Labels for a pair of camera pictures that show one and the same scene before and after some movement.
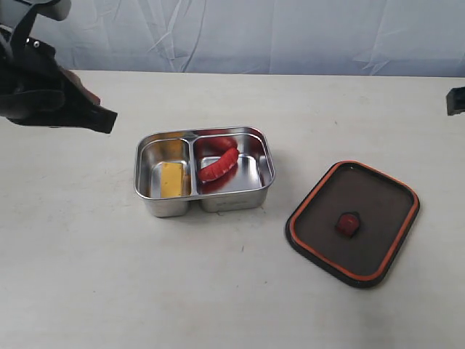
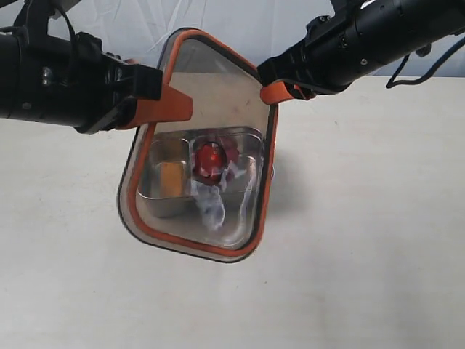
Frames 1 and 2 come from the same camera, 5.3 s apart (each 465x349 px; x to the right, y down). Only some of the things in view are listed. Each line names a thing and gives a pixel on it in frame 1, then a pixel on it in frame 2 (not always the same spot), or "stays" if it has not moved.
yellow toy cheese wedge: x=171 y=179 stays
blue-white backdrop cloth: x=400 y=38 stays
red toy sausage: x=220 y=166 to x=229 y=145
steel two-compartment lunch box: x=211 y=169 stays
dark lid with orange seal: x=353 y=220 to x=204 y=187
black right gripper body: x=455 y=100 to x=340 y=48
